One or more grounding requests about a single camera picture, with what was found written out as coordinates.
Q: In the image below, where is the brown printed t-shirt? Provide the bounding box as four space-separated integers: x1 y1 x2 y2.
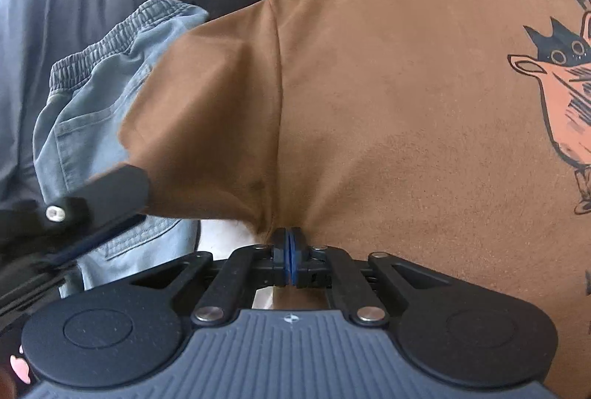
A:
117 0 591 399

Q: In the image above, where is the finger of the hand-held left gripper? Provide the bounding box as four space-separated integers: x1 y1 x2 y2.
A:
44 163 153 266

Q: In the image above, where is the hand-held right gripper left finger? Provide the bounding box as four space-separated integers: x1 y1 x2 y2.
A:
131 228 289 326

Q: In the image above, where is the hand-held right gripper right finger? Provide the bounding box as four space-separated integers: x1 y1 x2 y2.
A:
288 227 452 327

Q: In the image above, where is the black paw-print clothing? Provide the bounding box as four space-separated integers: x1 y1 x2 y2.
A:
0 344 33 386

